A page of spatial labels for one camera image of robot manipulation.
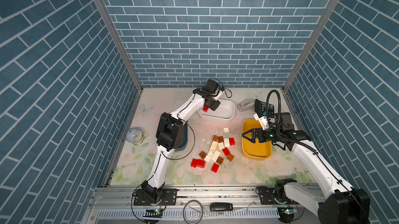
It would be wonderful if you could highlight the brown lego plate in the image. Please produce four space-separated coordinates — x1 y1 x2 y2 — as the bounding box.
199 151 207 160

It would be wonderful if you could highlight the black desk calculator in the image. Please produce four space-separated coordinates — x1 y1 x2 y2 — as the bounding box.
254 99 275 119

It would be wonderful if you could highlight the red lego brick front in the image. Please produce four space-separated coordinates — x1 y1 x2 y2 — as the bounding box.
211 163 220 173

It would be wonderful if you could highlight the red lego brick pair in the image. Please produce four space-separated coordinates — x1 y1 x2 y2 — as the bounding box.
191 159 206 169

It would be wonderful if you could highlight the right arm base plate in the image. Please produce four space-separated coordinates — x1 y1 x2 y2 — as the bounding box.
255 186 280 205

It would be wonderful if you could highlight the white rounded lego brick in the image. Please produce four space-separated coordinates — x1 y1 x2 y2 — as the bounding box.
223 138 230 148

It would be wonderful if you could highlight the small round alarm clock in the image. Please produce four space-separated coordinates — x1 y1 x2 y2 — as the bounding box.
125 128 144 146

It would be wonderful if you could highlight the yellow plastic bin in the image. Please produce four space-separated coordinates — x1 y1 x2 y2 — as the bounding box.
242 119 272 161

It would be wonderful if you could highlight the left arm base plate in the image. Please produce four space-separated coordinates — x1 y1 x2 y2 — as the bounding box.
133 188 178 206

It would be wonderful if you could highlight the cream lego plate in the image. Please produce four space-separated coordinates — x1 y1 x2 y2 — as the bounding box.
204 151 214 163

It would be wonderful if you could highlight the black remote on rail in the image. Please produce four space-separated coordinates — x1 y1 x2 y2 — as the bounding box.
210 202 233 212

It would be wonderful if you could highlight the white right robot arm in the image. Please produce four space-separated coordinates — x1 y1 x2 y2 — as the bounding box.
242 113 371 224

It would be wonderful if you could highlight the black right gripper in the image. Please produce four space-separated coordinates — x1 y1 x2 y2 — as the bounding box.
242 126 282 142

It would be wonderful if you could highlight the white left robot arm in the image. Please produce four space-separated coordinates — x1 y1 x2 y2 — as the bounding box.
141 78 225 204

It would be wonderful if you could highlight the grey tape dispenser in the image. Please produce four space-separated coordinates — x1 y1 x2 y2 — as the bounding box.
237 98 255 112

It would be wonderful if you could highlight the white plastic bin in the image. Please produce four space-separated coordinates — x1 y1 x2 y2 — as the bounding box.
197 99 235 123

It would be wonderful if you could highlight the brown lego brick low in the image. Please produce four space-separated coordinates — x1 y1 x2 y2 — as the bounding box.
216 157 224 165

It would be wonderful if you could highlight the cream long lego brick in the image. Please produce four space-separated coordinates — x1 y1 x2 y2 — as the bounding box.
210 141 218 152

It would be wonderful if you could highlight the coiled grey cable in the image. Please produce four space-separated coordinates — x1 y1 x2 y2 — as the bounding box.
182 199 204 224

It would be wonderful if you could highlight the dark teal plastic bin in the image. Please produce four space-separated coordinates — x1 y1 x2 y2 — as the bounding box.
176 124 188 151

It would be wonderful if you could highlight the brown lego brick right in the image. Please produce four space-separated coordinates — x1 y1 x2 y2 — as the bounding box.
226 154 234 162

